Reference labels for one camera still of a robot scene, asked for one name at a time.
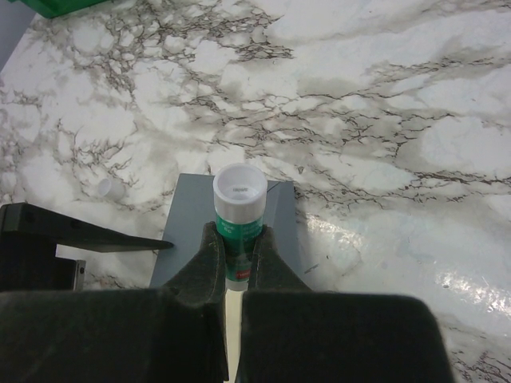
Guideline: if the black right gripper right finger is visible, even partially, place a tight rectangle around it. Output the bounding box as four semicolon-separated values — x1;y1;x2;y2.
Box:
236;227;454;382

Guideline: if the green white glue stick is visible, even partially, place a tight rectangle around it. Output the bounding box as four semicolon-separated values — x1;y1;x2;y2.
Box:
212;164;267;291

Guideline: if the beige letter paper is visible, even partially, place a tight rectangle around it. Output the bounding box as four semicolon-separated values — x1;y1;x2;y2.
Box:
225;290;243;382

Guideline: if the white glue stick cap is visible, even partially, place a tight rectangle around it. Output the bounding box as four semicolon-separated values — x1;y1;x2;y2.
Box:
97;179;125;201

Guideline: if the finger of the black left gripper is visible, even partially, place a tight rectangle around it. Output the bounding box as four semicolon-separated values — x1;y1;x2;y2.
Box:
1;203;173;291

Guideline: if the grey envelope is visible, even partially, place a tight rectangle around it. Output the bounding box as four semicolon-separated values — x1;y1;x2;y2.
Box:
149;173;306;287

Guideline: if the green plastic vegetable bin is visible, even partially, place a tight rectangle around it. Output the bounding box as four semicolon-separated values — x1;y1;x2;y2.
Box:
20;0;106;19

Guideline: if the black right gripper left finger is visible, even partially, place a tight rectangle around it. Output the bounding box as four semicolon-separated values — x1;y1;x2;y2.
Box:
1;223;228;382

